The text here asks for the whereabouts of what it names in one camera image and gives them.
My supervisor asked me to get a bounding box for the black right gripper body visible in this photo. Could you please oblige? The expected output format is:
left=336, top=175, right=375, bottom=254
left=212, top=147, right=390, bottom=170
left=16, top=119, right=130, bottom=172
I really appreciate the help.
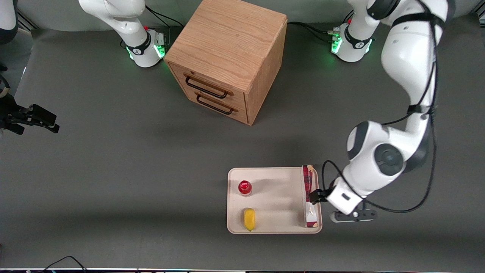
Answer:
left=0, top=94, right=29, bottom=135

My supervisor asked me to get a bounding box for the red cookie box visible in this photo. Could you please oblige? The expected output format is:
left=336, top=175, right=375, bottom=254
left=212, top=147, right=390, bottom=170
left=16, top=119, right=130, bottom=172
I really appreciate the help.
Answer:
left=301, top=164, right=321, bottom=228

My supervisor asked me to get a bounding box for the beige plastic tray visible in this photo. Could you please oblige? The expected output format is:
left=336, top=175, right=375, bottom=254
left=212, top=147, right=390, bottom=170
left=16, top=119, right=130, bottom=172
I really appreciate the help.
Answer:
left=227, top=167, right=323, bottom=234

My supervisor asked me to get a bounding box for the yellow lemon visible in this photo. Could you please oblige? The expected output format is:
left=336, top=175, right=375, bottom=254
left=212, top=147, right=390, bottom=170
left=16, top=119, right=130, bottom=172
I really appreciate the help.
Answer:
left=243, top=208, right=256, bottom=232

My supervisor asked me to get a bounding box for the wooden drawer cabinet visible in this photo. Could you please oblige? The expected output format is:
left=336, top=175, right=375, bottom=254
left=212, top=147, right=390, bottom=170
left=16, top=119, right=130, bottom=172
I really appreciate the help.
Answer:
left=164, top=0, right=288, bottom=126

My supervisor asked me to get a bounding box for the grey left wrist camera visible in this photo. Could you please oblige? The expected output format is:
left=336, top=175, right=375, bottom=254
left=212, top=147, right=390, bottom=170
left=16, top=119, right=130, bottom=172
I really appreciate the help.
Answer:
left=329, top=208, right=378, bottom=223

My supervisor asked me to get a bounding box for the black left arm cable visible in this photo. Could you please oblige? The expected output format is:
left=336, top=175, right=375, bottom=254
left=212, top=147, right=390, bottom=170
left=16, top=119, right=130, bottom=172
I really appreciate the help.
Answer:
left=321, top=0, right=450, bottom=214

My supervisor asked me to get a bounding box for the black cable at table edge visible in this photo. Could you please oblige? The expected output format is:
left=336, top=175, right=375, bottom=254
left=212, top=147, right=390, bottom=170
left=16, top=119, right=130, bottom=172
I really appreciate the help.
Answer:
left=38, top=256, right=88, bottom=273

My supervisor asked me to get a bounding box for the black metal drawer handle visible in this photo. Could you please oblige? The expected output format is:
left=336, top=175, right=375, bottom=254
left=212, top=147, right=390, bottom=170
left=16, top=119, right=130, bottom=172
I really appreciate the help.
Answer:
left=196, top=93, right=235, bottom=115
left=184, top=74, right=229, bottom=99

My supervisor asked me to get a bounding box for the black right base cable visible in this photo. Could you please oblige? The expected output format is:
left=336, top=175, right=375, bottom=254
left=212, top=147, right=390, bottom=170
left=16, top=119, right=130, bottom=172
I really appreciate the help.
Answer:
left=145, top=5, right=183, bottom=30

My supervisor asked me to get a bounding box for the black base cable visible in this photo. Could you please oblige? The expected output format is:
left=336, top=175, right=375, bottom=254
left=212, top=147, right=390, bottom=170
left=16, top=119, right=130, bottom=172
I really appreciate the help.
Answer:
left=287, top=21, right=338, bottom=43
left=145, top=5, right=183, bottom=30

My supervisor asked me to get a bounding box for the black left base cable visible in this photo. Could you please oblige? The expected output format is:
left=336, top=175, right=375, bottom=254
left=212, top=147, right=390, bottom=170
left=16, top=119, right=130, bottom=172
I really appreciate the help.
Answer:
left=287, top=21, right=338, bottom=43

